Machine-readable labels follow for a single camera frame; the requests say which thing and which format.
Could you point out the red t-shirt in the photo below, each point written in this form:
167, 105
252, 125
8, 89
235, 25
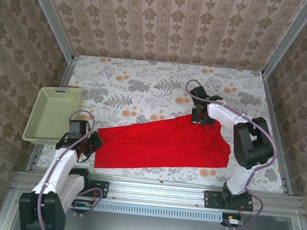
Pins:
166, 146

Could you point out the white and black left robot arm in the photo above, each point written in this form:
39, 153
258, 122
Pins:
61, 166

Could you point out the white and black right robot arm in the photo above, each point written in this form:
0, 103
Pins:
224, 113

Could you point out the pale green plastic basket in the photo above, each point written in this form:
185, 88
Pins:
50, 110

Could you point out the small circuit board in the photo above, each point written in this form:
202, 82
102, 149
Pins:
83, 204
234, 222

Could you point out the floral patterned table cover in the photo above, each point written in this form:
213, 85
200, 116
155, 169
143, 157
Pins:
146, 76

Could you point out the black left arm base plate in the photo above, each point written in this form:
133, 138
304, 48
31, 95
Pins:
103, 189

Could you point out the aluminium mounting rail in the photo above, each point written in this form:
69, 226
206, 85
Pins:
157, 191

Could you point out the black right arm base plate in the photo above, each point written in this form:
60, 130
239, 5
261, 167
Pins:
210, 199

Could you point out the aluminium frame post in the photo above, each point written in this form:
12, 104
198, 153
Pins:
291, 36
48, 9

